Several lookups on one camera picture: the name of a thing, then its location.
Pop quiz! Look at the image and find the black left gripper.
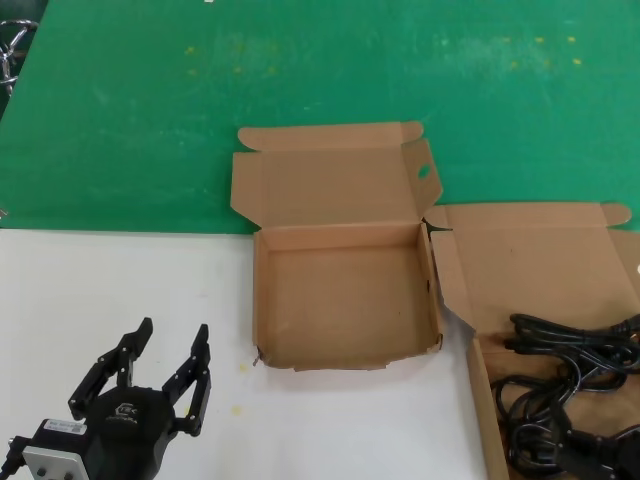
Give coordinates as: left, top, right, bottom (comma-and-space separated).
68, 317, 214, 480

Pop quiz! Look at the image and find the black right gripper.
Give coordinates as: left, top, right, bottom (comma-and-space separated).
567, 419, 640, 480

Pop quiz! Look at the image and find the open cardboard box with hole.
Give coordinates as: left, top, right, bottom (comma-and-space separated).
229, 119, 446, 374

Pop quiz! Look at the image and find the green table mat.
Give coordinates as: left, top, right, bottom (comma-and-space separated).
0, 0, 640, 236

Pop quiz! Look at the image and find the black power cable with plug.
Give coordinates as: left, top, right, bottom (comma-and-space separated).
492, 313, 640, 436

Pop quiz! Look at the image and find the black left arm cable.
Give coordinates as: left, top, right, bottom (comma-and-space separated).
0, 434, 29, 476

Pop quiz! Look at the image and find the chrome metal frame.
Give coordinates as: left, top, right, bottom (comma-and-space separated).
0, 18, 40, 96

